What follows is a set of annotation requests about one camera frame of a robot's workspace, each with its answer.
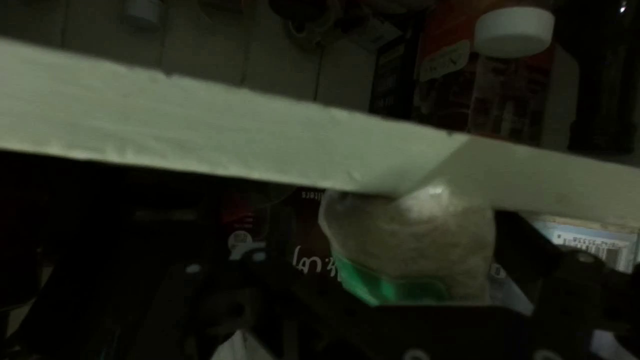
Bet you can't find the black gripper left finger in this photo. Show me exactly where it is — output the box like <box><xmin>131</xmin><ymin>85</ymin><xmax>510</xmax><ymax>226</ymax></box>
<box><xmin>121</xmin><ymin>193</ymin><xmax>336</xmax><ymax>360</ymax></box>

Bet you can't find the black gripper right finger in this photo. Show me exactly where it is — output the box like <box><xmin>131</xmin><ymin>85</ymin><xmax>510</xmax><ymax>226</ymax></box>
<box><xmin>491</xmin><ymin>208</ymin><xmax>640</xmax><ymax>360</ymax></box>

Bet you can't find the white printed box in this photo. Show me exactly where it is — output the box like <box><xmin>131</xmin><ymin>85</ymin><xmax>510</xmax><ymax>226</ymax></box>
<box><xmin>532</xmin><ymin>212</ymin><xmax>640</xmax><ymax>277</ymax></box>

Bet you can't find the dark printed package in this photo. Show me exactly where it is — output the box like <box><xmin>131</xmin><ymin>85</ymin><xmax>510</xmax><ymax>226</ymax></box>
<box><xmin>217</xmin><ymin>193</ymin><xmax>338</xmax><ymax>286</ymax></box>

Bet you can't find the orange container white cap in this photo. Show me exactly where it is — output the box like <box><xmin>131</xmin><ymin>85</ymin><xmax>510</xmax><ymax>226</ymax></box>
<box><xmin>412</xmin><ymin>0</ymin><xmax>581</xmax><ymax>152</ymax></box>

